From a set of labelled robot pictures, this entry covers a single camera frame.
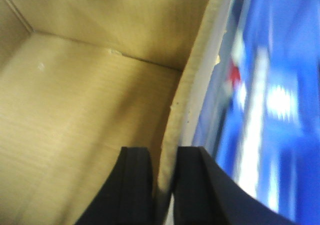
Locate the blue plastic crate upper right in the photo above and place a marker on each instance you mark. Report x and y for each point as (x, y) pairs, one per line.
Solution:
(260, 120)

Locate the brown cardboard carton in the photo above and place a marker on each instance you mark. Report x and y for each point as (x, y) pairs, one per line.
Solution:
(80, 79)

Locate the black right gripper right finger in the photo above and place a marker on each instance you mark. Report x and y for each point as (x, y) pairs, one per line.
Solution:
(205, 195)

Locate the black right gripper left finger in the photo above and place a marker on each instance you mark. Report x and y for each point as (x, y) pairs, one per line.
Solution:
(126, 196)

